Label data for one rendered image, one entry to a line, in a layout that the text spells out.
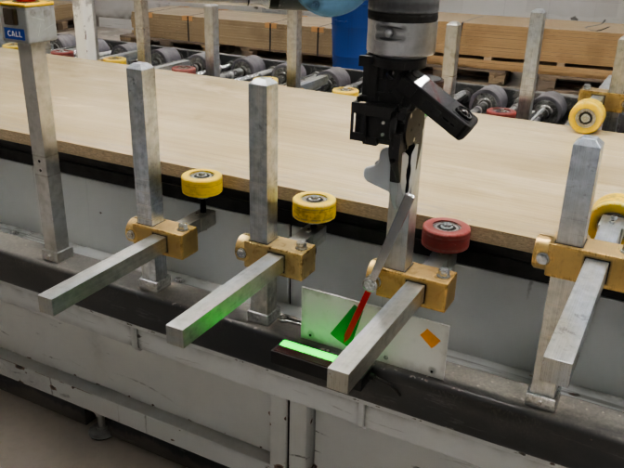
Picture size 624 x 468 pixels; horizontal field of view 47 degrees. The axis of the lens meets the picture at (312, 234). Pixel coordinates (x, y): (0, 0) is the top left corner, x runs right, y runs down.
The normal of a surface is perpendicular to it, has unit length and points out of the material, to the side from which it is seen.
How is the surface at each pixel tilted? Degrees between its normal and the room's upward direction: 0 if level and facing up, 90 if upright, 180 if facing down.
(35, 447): 0
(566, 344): 0
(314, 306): 90
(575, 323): 0
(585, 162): 90
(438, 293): 90
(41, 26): 90
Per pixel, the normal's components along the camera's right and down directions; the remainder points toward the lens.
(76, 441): 0.03, -0.92
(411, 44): 0.14, 0.40
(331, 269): -0.47, 0.34
